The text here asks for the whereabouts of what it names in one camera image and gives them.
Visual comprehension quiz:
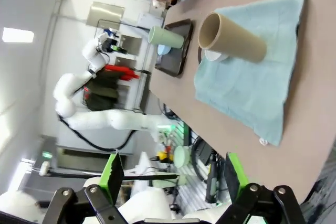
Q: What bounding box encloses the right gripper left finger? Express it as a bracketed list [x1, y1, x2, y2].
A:
[44, 152, 127, 224]

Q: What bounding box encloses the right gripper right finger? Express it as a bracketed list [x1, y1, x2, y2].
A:
[217, 152, 307, 224]

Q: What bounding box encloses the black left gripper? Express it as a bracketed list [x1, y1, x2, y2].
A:
[101, 35, 128, 53]

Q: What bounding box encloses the light blue bowl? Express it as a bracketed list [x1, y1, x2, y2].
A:
[156, 44, 173, 56]

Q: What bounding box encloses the tall pale green cup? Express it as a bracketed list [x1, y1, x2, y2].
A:
[148, 25, 184, 49]

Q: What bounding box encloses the teal cloth mat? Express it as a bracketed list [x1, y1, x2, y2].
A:
[193, 0, 309, 147]

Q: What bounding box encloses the grey-white bowl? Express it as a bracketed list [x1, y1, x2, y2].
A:
[204, 48, 229, 62]

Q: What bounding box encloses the tall brown cup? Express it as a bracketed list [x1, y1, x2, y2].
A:
[197, 12, 268, 64]

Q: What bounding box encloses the red tools bundle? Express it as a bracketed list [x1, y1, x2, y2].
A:
[104, 63, 140, 82]

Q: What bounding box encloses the dark green fabric bundle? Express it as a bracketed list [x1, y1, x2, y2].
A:
[85, 73, 119, 112]

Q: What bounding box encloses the yellow plug block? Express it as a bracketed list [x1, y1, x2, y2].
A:
[156, 150, 174, 163]

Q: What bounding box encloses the pale green spare bowl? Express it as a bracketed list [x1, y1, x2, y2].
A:
[174, 145, 191, 168]

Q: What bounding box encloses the rectangular ceiling light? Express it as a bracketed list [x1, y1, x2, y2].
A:
[2, 27, 35, 43]

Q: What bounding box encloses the grey metal wall panel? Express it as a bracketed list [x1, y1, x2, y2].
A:
[88, 2, 124, 24]

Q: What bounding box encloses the thick black arm base cable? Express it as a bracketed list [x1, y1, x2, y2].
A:
[59, 115, 136, 152]

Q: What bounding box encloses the white wall box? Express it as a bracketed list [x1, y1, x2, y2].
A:
[139, 11, 165, 28]

